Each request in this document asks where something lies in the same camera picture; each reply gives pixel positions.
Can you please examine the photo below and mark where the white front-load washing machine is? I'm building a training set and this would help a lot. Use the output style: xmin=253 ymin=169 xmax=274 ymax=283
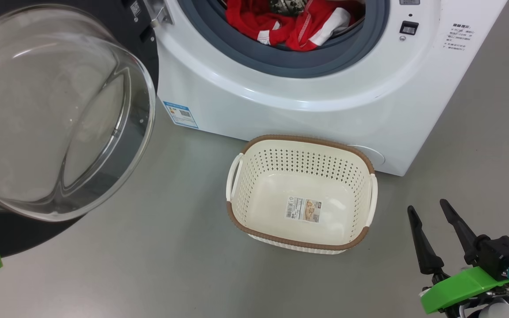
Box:
xmin=146 ymin=0 xmax=509 ymax=177

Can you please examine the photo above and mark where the round white filter cover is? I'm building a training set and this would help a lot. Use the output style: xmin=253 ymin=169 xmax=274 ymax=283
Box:
xmin=347 ymin=145 xmax=386 ymax=168

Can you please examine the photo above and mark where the red and white jersey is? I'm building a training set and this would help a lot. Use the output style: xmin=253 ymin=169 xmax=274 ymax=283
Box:
xmin=225 ymin=0 xmax=365 ymax=52

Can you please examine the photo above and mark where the product label sticker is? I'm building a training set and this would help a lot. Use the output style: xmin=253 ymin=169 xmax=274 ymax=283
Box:
xmin=285 ymin=197 xmax=321 ymax=223

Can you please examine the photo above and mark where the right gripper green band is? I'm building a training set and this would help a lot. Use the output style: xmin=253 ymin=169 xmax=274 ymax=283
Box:
xmin=407 ymin=199 xmax=509 ymax=315

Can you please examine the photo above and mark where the black round glass washer door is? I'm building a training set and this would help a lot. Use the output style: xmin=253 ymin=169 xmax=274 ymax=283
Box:
xmin=0 ymin=0 xmax=160 ymax=257

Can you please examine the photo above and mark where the cream perforated laundry basket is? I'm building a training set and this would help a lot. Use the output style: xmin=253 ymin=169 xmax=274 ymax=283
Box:
xmin=226 ymin=135 xmax=378 ymax=255

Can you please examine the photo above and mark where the white paper label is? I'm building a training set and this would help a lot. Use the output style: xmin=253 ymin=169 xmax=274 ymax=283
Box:
xmin=163 ymin=101 xmax=199 ymax=129

